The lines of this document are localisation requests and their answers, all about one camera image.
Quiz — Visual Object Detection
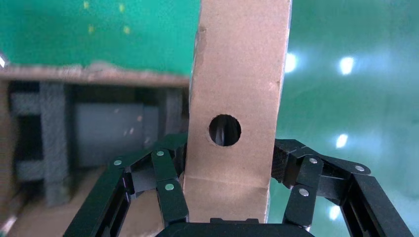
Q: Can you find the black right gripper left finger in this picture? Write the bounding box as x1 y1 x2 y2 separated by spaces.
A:
64 132 191 237

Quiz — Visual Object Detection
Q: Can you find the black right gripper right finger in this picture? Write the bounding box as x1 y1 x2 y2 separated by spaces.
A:
271 139 415 237

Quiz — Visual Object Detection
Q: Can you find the small brown cardboard box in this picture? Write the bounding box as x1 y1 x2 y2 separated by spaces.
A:
182 0 293 225

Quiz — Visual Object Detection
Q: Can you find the large open brown carton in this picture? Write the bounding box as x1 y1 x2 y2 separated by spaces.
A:
0 61 191 237

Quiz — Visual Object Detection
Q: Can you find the black foam insert block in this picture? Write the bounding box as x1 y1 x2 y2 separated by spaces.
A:
9 81 72 207
163 87 185 140

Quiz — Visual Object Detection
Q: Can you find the dark grey foam bottom pad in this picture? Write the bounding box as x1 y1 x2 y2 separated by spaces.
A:
72 102 162 168

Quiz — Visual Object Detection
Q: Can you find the large green table cloth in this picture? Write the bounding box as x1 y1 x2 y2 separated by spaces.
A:
0 0 201 77

